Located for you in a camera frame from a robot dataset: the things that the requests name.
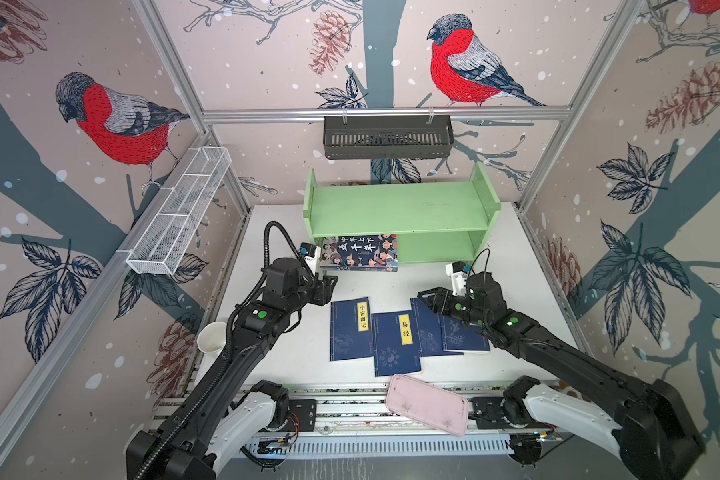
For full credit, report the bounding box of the blue book left yellow label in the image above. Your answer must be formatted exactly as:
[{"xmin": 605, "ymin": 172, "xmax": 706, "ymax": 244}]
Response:
[{"xmin": 330, "ymin": 297, "xmax": 373, "ymax": 362}]

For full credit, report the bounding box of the pink plastic case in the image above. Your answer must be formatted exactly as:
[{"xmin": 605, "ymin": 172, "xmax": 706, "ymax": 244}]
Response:
[{"xmin": 385, "ymin": 374, "xmax": 469, "ymax": 437}]

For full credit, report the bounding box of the colourful illustrated history book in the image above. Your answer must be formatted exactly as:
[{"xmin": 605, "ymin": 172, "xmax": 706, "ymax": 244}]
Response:
[{"xmin": 319, "ymin": 234, "xmax": 399, "ymax": 272}]

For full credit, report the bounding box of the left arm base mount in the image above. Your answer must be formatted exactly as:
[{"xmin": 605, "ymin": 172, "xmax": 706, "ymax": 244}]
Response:
[{"xmin": 259, "ymin": 398, "xmax": 317, "ymax": 433}]

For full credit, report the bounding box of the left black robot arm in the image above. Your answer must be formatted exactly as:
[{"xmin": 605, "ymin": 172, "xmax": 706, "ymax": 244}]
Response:
[{"xmin": 125, "ymin": 241, "xmax": 338, "ymax": 479}]

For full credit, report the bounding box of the blue book plain cover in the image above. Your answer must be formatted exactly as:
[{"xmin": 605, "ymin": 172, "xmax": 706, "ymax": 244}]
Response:
[{"xmin": 410, "ymin": 298, "xmax": 459, "ymax": 357}]

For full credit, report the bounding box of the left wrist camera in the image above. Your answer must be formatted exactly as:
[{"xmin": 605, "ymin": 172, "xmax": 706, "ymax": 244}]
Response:
[{"xmin": 300, "ymin": 242, "xmax": 321, "ymax": 275}]

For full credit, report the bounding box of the blue book right yellow label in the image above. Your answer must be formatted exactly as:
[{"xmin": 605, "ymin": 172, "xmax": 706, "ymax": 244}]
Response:
[{"xmin": 440, "ymin": 316, "xmax": 490, "ymax": 353}]

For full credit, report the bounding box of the black hanging wire basket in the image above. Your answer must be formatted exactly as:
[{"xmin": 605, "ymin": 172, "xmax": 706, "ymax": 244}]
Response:
[{"xmin": 323, "ymin": 115, "xmax": 454, "ymax": 160}]

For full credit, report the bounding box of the blue book centre yellow label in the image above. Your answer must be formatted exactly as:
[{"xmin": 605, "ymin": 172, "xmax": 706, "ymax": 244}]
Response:
[{"xmin": 371, "ymin": 310, "xmax": 422, "ymax": 377}]

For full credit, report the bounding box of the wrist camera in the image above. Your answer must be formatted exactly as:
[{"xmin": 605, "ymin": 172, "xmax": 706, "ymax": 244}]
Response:
[
  {"xmin": 300, "ymin": 242, "xmax": 321, "ymax": 275},
  {"xmin": 445, "ymin": 261, "xmax": 471, "ymax": 296}
]

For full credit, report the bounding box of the green wooden two-tier shelf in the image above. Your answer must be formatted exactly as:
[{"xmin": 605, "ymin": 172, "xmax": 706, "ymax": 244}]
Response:
[{"xmin": 303, "ymin": 164, "xmax": 502, "ymax": 264}]

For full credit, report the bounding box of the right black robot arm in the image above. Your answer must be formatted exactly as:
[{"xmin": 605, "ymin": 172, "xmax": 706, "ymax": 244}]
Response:
[{"xmin": 417, "ymin": 272, "xmax": 705, "ymax": 479}]

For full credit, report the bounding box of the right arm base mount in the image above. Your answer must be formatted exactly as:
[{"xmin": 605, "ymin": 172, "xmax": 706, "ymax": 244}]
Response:
[{"xmin": 468, "ymin": 396, "xmax": 553, "ymax": 431}]

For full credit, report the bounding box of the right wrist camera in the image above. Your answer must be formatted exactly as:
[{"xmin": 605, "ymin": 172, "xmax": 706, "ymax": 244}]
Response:
[{"xmin": 445, "ymin": 261, "xmax": 471, "ymax": 296}]

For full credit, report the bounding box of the white paper cup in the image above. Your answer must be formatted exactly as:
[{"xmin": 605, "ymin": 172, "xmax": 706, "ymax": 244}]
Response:
[{"xmin": 196, "ymin": 322, "xmax": 227, "ymax": 357}]

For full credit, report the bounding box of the blue book yellow label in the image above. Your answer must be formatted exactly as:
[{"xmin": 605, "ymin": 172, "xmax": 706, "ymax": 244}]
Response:
[
  {"xmin": 440, "ymin": 316, "xmax": 490, "ymax": 353},
  {"xmin": 330, "ymin": 297, "xmax": 373, "ymax": 362},
  {"xmin": 371, "ymin": 310, "xmax": 422, "ymax": 377}
]

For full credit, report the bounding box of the white mesh wall tray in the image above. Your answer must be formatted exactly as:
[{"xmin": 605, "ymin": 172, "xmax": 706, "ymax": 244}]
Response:
[{"xmin": 126, "ymin": 146, "xmax": 231, "ymax": 275}]

